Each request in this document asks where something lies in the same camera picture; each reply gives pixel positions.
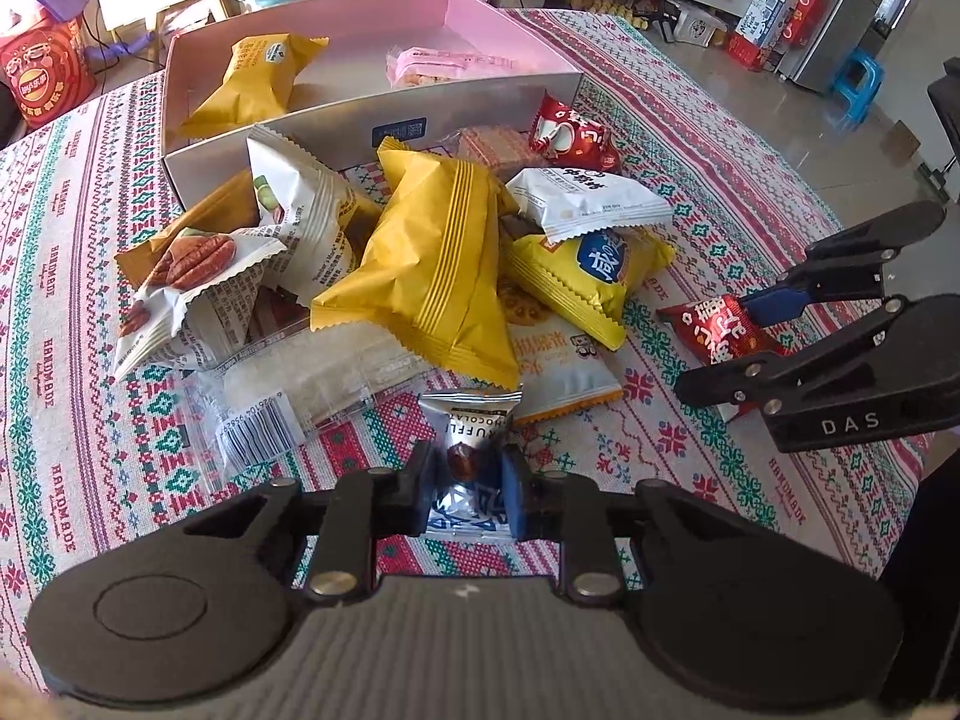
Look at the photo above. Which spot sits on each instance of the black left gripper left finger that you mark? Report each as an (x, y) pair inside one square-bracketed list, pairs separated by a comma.
[(194, 608)]

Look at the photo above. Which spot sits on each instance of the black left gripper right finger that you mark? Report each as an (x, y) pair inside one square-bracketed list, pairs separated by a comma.
[(731, 610)]

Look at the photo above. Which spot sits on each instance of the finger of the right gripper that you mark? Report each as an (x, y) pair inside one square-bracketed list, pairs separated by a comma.
[(900, 254), (750, 382)]

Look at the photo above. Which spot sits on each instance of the red snack packet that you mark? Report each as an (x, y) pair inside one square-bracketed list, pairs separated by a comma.
[(718, 330), (566, 138)]

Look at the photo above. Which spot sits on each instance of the silver truffle chocolate packet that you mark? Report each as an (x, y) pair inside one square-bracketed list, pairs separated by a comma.
[(470, 427)]

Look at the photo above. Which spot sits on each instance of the white pecan snack packet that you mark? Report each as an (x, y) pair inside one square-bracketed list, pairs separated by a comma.
[(195, 306)]

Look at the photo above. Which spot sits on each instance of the large yellow snack packet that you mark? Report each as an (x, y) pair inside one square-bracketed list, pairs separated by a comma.
[(429, 273)]

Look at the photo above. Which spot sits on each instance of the orange biscuit snack packet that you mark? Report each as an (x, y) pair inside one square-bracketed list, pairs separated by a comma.
[(561, 368)]

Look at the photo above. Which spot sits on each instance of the blue plastic stool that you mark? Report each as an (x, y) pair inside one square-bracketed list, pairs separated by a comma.
[(857, 83)]

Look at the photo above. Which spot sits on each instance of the yellow blue-label snack packet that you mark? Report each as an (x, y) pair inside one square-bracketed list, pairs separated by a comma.
[(586, 280)]

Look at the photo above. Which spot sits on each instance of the patterned woven table cloth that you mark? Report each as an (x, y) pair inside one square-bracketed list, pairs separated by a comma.
[(90, 462)]

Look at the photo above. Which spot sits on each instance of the clear rice cake packet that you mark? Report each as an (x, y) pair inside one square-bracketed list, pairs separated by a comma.
[(265, 400)]

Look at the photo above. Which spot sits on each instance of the clear wafer biscuit packet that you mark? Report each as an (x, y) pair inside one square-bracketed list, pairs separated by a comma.
[(503, 151)]

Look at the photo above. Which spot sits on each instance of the golden brown bar packet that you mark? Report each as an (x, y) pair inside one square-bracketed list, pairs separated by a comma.
[(231, 206)]

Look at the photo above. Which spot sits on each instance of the white pistachio snack packet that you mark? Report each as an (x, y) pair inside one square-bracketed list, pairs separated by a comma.
[(323, 219)]

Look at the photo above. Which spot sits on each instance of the pink wafer packet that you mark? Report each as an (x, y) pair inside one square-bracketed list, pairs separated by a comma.
[(423, 66)]

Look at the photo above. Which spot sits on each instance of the pink cardboard box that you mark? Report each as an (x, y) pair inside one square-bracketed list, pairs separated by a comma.
[(342, 105)]

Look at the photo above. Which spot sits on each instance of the yellow waffle sandwich packet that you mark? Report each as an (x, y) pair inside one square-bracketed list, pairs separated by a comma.
[(257, 84)]

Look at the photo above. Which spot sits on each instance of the red chips gift bag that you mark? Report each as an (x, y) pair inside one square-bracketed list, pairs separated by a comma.
[(45, 69)]

